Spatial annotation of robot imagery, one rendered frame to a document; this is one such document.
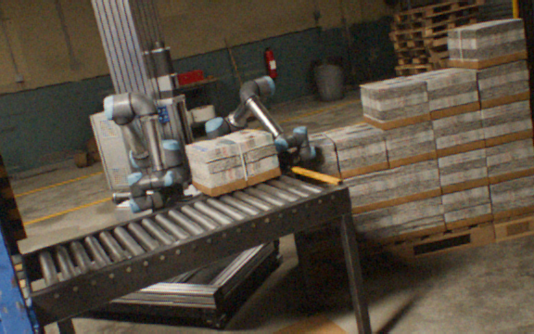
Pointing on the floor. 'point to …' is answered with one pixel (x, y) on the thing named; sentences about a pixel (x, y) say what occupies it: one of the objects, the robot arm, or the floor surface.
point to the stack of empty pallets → (426, 32)
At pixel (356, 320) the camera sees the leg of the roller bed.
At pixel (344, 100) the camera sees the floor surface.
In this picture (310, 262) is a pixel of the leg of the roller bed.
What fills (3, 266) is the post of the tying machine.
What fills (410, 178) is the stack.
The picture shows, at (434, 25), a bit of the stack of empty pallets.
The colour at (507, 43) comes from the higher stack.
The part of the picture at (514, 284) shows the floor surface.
